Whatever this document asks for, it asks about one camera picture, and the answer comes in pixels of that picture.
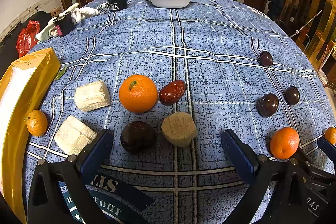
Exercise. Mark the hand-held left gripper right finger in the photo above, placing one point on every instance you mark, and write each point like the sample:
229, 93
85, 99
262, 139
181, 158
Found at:
239, 153

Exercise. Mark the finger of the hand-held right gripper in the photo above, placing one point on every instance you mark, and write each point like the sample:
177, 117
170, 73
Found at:
326, 145
312, 165

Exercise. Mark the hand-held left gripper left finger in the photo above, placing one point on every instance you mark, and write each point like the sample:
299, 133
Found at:
97, 150

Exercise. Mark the orange mandarin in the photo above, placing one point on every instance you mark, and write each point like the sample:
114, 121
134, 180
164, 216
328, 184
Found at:
330, 134
284, 142

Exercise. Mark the peeled sugarcane piece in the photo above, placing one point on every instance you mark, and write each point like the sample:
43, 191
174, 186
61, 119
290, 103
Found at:
92, 96
179, 129
73, 136

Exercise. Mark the dark purple passion fruit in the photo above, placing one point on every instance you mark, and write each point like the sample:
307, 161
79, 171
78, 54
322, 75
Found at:
292, 95
266, 59
268, 105
138, 137

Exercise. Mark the small mandarin with stem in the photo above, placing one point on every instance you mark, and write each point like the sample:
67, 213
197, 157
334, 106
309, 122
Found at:
36, 123

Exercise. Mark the large orange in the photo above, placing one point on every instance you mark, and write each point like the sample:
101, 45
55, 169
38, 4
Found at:
138, 94

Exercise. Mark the red jujube date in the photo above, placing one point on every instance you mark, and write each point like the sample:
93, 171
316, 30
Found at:
172, 92

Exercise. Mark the white bucket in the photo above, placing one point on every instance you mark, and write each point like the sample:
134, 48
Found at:
323, 78

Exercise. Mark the blue plaid tablecloth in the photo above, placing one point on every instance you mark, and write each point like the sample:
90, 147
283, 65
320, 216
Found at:
210, 82

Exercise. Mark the green leaf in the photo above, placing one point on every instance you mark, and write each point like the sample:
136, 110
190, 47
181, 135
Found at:
60, 73

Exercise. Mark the yellow cardboard box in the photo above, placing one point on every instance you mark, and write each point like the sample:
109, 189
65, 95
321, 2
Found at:
39, 64

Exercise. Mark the metal pole stand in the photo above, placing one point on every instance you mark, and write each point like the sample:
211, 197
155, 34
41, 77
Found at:
305, 24

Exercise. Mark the black sofa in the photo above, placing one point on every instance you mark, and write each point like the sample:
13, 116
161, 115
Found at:
10, 56

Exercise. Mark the golden cabinet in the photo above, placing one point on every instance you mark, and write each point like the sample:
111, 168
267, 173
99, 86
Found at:
321, 16

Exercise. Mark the red plastic bag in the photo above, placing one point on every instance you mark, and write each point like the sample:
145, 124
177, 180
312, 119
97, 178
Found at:
26, 40

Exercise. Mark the dark coat on stand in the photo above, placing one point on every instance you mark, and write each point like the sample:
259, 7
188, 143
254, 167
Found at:
275, 3

